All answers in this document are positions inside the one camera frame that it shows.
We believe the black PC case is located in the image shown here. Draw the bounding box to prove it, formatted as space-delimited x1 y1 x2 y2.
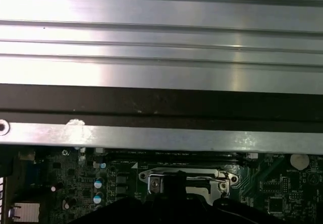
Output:
0 82 323 224

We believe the round coin battery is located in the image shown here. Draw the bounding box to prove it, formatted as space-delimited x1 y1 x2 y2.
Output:
290 153 310 171

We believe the CPU socket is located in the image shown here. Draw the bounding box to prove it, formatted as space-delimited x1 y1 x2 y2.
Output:
138 166 240 202

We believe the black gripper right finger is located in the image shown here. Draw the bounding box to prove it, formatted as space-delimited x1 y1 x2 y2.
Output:
176 170 286 224

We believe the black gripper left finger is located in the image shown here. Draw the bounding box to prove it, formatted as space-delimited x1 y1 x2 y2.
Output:
67 177 177 224

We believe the black RAM slot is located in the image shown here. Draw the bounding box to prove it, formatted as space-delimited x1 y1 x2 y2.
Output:
94 148 259 157
104 156 250 163

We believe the green motherboard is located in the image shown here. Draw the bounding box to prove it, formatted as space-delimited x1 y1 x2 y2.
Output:
0 145 323 224

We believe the metal locking lever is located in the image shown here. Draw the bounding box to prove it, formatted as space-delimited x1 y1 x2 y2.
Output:
185 172 231 182

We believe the metal socket cover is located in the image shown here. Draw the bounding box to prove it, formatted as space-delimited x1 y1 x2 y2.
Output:
148 167 231 197

